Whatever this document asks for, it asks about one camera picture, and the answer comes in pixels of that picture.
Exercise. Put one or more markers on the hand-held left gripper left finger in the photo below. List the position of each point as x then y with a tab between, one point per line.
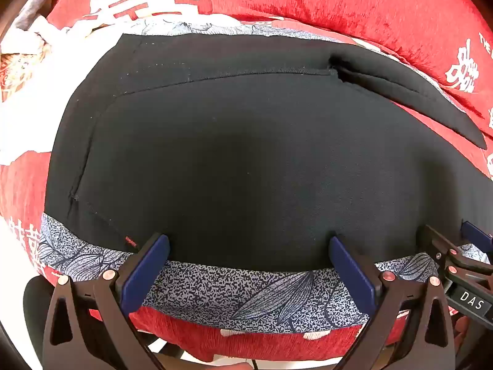
147	269

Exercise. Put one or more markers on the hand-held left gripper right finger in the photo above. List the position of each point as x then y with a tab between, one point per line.
349	270

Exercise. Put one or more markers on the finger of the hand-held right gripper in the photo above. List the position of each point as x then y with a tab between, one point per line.
477	237
437	246

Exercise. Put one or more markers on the black pants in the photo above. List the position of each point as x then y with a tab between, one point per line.
246	162

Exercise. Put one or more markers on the red and white printed blanket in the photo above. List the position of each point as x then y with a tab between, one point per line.
23	185

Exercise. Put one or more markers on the orange patterned cloth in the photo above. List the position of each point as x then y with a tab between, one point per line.
17	73

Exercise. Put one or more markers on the red printed plush pillow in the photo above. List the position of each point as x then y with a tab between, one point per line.
346	0

